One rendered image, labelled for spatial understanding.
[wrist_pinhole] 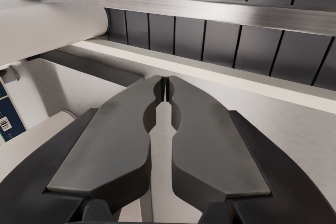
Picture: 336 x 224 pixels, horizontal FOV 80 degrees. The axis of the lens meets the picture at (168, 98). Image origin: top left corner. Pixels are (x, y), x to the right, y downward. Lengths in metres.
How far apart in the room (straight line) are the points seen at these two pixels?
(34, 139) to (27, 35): 0.29
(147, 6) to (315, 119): 0.25
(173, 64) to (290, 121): 0.18
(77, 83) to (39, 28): 0.21
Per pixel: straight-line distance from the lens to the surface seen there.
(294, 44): 0.23
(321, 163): 0.36
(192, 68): 0.22
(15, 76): 0.69
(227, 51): 0.24
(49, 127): 0.52
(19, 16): 0.26
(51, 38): 0.27
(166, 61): 0.23
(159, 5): 0.17
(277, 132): 0.33
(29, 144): 0.50
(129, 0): 0.18
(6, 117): 0.71
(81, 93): 0.46
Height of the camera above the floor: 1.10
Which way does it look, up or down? 47 degrees down
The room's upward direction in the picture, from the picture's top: 132 degrees counter-clockwise
